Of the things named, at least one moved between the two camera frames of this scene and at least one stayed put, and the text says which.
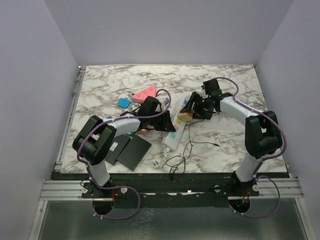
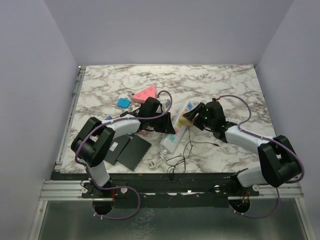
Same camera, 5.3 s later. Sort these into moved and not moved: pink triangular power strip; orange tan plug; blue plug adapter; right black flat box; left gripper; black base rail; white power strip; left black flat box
Moved: orange tan plug; white power strip
Not moved: left gripper; blue plug adapter; black base rail; pink triangular power strip; right black flat box; left black flat box
